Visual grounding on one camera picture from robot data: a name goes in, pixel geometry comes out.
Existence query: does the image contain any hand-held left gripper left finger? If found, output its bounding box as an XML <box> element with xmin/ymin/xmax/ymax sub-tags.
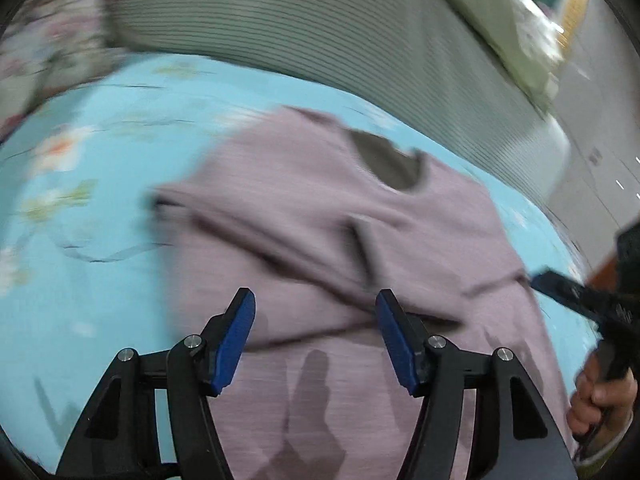
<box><xmin>54</xmin><ymin>287</ymin><xmax>257</xmax><ymax>480</ymax></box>

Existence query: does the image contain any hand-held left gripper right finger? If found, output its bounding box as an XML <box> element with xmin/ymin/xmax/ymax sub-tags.
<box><xmin>376</xmin><ymin>289</ymin><xmax>579</xmax><ymax>480</ymax></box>

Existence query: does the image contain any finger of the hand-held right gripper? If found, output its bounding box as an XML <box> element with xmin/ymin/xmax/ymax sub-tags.
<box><xmin>530</xmin><ymin>269</ymin><xmax>608</xmax><ymax>322</ymax></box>

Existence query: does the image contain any purple knit sweater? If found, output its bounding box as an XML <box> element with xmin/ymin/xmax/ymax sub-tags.
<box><xmin>150</xmin><ymin>105</ymin><xmax>576</xmax><ymax>480</ymax></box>

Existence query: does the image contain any person's right hand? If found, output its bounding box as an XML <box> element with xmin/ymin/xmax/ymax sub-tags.
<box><xmin>570</xmin><ymin>345</ymin><xmax>637</xmax><ymax>437</ymax></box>

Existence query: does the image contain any blue floral bedsheet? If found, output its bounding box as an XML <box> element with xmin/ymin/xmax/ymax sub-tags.
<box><xmin>0</xmin><ymin>52</ymin><xmax>601</xmax><ymax>476</ymax></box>

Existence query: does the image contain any white wardrobe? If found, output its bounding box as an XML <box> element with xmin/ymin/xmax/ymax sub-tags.
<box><xmin>545</xmin><ymin>0</ymin><xmax>640</xmax><ymax>273</ymax></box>

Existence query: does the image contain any pale green pillow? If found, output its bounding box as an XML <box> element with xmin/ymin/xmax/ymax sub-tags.
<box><xmin>420</xmin><ymin>0</ymin><xmax>566</xmax><ymax>111</ymax></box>

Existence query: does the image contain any green striped pillow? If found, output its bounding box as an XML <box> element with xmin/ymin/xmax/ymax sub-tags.
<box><xmin>107</xmin><ymin>0</ymin><xmax>571</xmax><ymax>211</ymax></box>

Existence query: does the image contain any floral ruffled pillow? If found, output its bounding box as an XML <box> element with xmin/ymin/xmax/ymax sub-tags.
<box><xmin>0</xmin><ymin>0</ymin><xmax>128</xmax><ymax>131</ymax></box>

